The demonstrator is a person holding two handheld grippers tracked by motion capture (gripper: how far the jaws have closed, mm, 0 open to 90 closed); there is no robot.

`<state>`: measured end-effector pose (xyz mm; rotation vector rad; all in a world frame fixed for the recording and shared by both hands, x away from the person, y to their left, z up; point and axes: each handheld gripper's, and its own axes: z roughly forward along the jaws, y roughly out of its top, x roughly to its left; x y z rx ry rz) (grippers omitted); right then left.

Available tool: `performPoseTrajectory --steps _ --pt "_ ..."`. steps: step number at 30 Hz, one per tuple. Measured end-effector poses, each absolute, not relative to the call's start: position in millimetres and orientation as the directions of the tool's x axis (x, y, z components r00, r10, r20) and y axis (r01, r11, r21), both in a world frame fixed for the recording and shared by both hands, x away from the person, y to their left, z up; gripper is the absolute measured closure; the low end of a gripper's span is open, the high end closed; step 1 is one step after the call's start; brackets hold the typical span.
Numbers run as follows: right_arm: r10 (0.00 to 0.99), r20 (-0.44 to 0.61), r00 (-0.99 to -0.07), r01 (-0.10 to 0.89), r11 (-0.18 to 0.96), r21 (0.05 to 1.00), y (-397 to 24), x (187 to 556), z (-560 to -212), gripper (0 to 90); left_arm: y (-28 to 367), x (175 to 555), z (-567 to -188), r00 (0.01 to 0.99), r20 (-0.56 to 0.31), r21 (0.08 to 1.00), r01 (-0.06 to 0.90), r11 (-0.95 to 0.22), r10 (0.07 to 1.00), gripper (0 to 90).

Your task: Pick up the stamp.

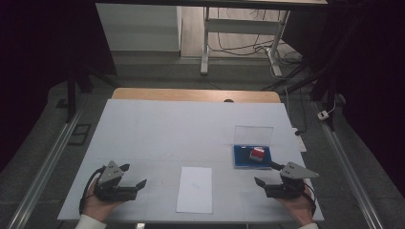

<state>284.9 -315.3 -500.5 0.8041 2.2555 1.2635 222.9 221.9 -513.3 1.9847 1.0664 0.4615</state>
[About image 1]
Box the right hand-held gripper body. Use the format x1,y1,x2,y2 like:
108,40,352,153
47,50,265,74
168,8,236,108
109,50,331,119
265,161,320,200

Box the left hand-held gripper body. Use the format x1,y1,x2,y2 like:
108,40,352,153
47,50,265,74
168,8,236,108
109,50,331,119
94,160,138,202

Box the red stamp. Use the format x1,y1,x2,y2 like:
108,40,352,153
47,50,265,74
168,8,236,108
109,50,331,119
248,146,266,162

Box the blue ink pad case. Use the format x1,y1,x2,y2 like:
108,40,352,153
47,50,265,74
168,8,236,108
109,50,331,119
233,125,274,170

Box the person's left hand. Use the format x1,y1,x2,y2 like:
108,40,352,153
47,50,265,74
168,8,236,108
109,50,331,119
81,180,126,222

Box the person's right hand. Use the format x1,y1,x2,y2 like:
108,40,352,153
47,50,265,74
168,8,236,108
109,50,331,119
275,185,316,227

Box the white paper sheet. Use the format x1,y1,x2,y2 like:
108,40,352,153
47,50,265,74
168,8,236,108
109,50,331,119
176,166,214,215

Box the white table cover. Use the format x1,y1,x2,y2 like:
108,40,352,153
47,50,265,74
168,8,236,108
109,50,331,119
56,98,325,222

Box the black stand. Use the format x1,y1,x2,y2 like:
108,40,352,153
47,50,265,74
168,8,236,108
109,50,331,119
65,61,119,124
261,61,339,132

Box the wooden table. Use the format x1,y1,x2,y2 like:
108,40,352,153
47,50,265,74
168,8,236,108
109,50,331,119
111,88,282,104

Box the dark curtain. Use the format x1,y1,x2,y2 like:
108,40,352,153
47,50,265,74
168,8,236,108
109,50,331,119
0,0,117,175
282,0,405,198

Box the white cabinet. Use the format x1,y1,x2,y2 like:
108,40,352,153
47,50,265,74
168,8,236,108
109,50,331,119
96,3,182,52

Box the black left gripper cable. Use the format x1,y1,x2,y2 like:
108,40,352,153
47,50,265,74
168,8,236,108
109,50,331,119
78,165,108,216

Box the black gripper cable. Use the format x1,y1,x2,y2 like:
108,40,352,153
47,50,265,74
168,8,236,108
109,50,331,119
78,165,108,216
305,181,317,218

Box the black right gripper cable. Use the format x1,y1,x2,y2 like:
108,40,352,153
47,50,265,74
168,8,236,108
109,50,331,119
305,181,317,218

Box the aluminium floor rail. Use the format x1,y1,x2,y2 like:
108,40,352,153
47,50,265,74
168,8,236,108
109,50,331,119
313,101,385,229
6,106,84,229

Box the black floor cables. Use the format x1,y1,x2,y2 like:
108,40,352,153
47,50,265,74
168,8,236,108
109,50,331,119
208,8,304,66

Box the white desk frame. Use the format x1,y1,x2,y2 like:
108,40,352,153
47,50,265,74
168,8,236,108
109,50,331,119
200,6,291,78

